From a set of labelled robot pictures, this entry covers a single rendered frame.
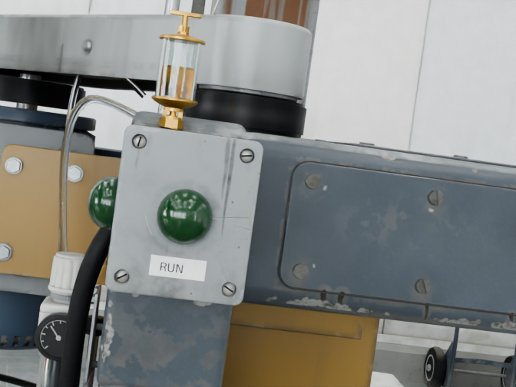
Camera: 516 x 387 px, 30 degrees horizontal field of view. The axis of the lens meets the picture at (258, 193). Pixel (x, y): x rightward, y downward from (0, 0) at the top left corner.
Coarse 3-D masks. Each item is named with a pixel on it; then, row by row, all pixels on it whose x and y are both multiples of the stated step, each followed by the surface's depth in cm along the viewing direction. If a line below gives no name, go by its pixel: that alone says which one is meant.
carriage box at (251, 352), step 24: (240, 336) 87; (264, 336) 87; (288, 336) 87; (312, 336) 88; (240, 360) 87; (264, 360) 87; (288, 360) 88; (312, 360) 88; (336, 360) 88; (360, 360) 88; (240, 384) 87; (264, 384) 87; (288, 384) 88; (312, 384) 88; (336, 384) 88; (360, 384) 88
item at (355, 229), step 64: (192, 128) 60; (320, 192) 57; (384, 192) 58; (448, 192) 58; (512, 192) 58; (256, 256) 57; (320, 256) 58; (384, 256) 58; (448, 256) 58; (512, 256) 59; (128, 320) 56; (192, 320) 57; (448, 320) 59; (512, 320) 59; (128, 384) 56; (192, 384) 57
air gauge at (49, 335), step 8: (48, 320) 75; (56, 320) 75; (64, 320) 75; (40, 328) 75; (48, 328) 75; (56, 328) 75; (64, 328) 75; (40, 336) 75; (48, 336) 75; (56, 336) 75; (40, 344) 75; (48, 344) 75; (56, 344) 75; (48, 352) 75; (56, 352) 76; (56, 360) 76
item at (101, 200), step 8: (96, 184) 53; (104, 184) 52; (112, 184) 52; (96, 192) 52; (104, 192) 52; (112, 192) 52; (88, 200) 53; (96, 200) 52; (104, 200) 52; (112, 200) 52; (88, 208) 53; (96, 208) 52; (104, 208) 52; (112, 208) 52; (96, 216) 52; (104, 216) 52; (112, 216) 52; (96, 224) 53; (104, 224) 52
